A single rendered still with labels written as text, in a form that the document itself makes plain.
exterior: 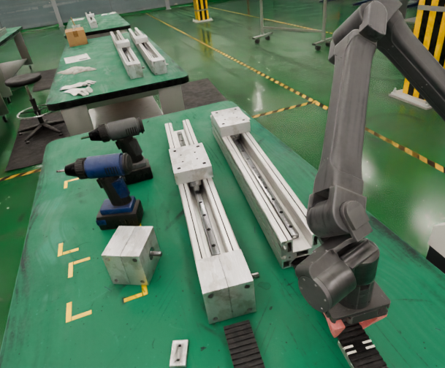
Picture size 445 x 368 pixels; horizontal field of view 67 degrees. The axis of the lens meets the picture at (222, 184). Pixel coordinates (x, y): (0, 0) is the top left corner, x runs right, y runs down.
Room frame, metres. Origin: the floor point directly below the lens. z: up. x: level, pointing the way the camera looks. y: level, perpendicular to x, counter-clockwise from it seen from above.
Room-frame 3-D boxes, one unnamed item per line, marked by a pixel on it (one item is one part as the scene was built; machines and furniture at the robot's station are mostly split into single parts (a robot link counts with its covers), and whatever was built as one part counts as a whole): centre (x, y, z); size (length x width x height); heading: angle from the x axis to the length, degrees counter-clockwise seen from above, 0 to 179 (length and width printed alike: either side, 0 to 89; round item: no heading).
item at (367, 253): (0.35, -0.18, 0.98); 0.07 x 0.06 x 0.07; 121
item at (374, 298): (0.36, -0.19, 0.92); 0.10 x 0.07 x 0.07; 99
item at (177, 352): (0.37, 0.12, 0.78); 0.05 x 0.03 x 0.01; 175
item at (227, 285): (0.48, 0.01, 0.83); 0.12 x 0.09 x 0.10; 99
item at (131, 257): (0.60, 0.22, 0.83); 0.11 x 0.10 x 0.10; 77
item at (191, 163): (0.91, 0.09, 0.87); 0.16 x 0.11 x 0.07; 9
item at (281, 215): (0.94, -0.10, 0.82); 0.80 x 0.10 x 0.09; 9
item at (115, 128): (1.04, 0.33, 0.89); 0.20 x 0.08 x 0.22; 104
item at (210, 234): (0.91, 0.09, 0.82); 0.80 x 0.10 x 0.09; 9
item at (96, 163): (0.81, 0.33, 0.89); 0.20 x 0.08 x 0.22; 87
